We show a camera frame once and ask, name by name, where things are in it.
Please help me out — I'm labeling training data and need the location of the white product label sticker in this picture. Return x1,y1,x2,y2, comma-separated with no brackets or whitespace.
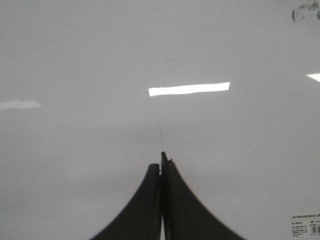
290,213,320,237

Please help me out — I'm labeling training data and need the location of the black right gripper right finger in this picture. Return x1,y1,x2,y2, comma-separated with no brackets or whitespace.
161,151,243,240

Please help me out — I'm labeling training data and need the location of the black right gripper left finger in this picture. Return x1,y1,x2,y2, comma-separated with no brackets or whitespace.
92,163,162,240

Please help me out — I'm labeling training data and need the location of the white whiteboard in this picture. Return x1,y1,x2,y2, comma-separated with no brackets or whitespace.
0,0,320,240

